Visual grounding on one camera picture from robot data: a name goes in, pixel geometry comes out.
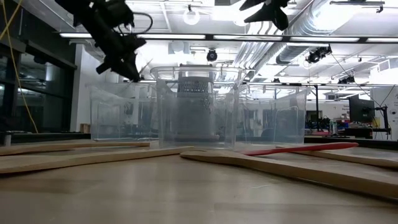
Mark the tall clear plastic bin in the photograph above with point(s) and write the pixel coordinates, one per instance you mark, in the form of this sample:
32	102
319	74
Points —
231	130

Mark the silver ventilation duct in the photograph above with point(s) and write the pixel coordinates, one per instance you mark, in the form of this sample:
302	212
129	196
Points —
311	18

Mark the metal box grater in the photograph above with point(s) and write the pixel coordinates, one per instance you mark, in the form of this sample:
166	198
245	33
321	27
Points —
197	99

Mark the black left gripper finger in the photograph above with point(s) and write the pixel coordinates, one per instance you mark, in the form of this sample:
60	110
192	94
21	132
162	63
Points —
121	70
132	67

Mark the red silicone spatula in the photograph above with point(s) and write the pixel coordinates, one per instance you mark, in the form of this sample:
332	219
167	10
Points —
335	145

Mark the overhead light strip bar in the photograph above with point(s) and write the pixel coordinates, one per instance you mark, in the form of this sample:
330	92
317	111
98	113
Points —
186	36

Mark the black computer monitor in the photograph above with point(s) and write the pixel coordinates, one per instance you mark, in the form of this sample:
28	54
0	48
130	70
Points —
360	110

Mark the large steel butter knife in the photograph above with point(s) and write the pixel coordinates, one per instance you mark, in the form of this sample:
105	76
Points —
118	139

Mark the white cylindrical post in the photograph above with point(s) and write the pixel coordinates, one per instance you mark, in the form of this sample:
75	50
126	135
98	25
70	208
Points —
7	139

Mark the broad wooden spatula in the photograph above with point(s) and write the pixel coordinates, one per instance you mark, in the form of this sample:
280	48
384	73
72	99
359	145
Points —
280	169

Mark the small wooden box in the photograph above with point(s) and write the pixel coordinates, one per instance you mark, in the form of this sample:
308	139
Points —
85	128

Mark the white poster board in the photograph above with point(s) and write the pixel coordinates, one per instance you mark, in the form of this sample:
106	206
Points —
393	124

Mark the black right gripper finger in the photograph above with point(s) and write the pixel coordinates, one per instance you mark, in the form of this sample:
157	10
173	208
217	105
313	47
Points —
253	4
273	14

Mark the cluttered black desk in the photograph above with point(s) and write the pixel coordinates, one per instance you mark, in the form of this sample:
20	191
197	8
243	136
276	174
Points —
357	132

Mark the low clear plastic bin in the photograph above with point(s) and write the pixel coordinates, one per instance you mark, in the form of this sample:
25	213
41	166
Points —
118	118
286	124

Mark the slotted wooden spatula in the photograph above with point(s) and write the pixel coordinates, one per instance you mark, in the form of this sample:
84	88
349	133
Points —
357	157

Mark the clear water bottle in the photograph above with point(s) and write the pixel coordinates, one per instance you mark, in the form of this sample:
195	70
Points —
333	127

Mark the black vertical pole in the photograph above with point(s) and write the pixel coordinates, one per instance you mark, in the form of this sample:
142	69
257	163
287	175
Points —
316	105

